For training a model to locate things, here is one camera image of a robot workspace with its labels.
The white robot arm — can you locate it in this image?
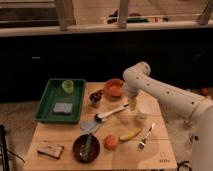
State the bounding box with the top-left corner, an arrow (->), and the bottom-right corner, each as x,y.
123,62 -> 213,171

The orange bowl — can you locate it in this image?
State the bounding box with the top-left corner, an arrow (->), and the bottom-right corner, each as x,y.
104,78 -> 124,97

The yellow banana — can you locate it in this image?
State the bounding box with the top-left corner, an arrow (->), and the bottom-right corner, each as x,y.
119,128 -> 141,141

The small metal cup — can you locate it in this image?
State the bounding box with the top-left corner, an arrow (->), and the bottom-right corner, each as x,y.
89,90 -> 103,107

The silver fork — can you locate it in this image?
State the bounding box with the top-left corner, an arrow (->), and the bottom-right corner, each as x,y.
138,123 -> 155,150

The orange fruit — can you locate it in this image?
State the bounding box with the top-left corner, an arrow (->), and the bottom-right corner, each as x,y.
104,135 -> 118,150

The grey folded cloth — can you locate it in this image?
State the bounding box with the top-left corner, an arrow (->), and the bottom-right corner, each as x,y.
79,120 -> 102,134

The light green cup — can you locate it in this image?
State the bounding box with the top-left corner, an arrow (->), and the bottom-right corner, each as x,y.
62,80 -> 74,94

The dark brown plate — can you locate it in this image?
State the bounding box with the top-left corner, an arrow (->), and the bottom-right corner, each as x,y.
72,134 -> 100,163

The green plastic tray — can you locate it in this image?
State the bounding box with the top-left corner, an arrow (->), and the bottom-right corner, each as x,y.
34,78 -> 86,124

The grey sponge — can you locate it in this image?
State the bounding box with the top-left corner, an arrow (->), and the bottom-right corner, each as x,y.
53,103 -> 73,114

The green cucumber piece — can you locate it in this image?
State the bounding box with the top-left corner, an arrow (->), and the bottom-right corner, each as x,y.
82,134 -> 92,161

